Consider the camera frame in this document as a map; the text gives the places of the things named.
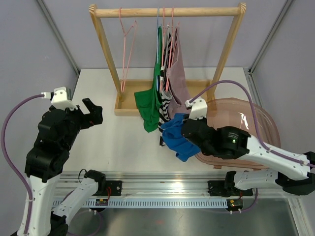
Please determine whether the pink wire hanger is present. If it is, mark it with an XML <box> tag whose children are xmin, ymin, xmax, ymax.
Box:
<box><xmin>119</xmin><ymin>8</ymin><xmax>138</xmax><ymax>93</ymax></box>

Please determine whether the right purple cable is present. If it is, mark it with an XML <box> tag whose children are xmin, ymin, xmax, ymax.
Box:
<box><xmin>189</xmin><ymin>80</ymin><xmax>315</xmax><ymax>214</ymax></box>

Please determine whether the purple cable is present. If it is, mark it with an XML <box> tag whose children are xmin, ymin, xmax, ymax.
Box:
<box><xmin>189</xmin><ymin>80</ymin><xmax>315</xmax><ymax>214</ymax></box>
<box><xmin>1</xmin><ymin>94</ymin><xmax>104</xmax><ymax>236</ymax></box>

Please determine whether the black white striped tank top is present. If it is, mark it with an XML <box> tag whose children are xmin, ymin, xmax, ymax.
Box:
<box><xmin>158</xmin><ymin>26</ymin><xmax>172</xmax><ymax>147</ymax></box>

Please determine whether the green tank top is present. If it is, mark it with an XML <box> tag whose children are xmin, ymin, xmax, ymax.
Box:
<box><xmin>134</xmin><ymin>26</ymin><xmax>162</xmax><ymax>133</ymax></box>

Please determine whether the pink tank top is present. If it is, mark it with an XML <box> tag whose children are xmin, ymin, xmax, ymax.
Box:
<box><xmin>167</xmin><ymin>26</ymin><xmax>191</xmax><ymax>119</ymax></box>

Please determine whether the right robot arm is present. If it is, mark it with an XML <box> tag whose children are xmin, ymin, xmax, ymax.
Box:
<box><xmin>181</xmin><ymin>119</ymin><xmax>315</xmax><ymax>197</ymax></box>

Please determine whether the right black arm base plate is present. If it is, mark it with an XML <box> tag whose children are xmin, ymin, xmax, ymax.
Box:
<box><xmin>208</xmin><ymin>180</ymin><xmax>253</xmax><ymax>198</ymax></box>

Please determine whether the blue wire hanger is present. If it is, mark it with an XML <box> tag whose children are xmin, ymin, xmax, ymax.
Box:
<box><xmin>155</xmin><ymin>8</ymin><xmax>159</xmax><ymax>91</ymax></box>

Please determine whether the translucent pink plastic basket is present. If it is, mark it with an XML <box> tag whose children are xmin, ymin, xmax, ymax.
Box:
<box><xmin>195</xmin><ymin>98</ymin><xmax>281</xmax><ymax>171</ymax></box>

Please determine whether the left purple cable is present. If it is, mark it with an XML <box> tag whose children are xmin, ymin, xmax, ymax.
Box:
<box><xmin>1</xmin><ymin>94</ymin><xmax>104</xmax><ymax>236</ymax></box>

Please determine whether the blue tank top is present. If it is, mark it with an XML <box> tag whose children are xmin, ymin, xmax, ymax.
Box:
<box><xmin>161</xmin><ymin>113</ymin><xmax>201</xmax><ymax>162</ymax></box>

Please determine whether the wooden clothes rack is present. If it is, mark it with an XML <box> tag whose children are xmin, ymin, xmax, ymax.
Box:
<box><xmin>89</xmin><ymin>2</ymin><xmax>247</xmax><ymax>117</ymax></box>

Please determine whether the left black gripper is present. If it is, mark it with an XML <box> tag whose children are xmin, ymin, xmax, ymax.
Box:
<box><xmin>61</xmin><ymin>97</ymin><xmax>103</xmax><ymax>150</ymax></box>

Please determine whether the aluminium rail base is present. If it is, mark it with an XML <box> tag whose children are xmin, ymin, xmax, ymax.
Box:
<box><xmin>56</xmin><ymin>171</ymin><xmax>300</xmax><ymax>197</ymax></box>

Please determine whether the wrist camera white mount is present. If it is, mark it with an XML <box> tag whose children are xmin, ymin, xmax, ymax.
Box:
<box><xmin>185</xmin><ymin>97</ymin><xmax>208</xmax><ymax>120</ymax></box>
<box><xmin>41</xmin><ymin>87</ymin><xmax>78</xmax><ymax>111</ymax></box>

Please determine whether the white slotted cable duct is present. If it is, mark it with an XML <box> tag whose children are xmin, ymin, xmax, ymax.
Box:
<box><xmin>51</xmin><ymin>198</ymin><xmax>229</xmax><ymax>208</ymax></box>

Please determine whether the pink hanger of striped top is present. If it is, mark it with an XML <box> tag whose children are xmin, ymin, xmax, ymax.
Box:
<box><xmin>159</xmin><ymin>7</ymin><xmax>169</xmax><ymax>94</ymax></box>

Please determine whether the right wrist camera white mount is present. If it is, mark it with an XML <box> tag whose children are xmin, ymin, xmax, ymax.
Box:
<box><xmin>185</xmin><ymin>97</ymin><xmax>208</xmax><ymax>120</ymax></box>

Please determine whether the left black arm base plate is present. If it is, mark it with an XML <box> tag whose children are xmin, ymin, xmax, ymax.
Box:
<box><xmin>93</xmin><ymin>180</ymin><xmax>123</xmax><ymax>197</ymax></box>

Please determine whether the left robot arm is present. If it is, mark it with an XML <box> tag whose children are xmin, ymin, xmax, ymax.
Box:
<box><xmin>14</xmin><ymin>98</ymin><xmax>106</xmax><ymax>236</ymax></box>

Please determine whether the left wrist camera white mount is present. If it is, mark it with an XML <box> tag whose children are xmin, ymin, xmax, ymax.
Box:
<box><xmin>41</xmin><ymin>87</ymin><xmax>78</xmax><ymax>111</ymax></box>

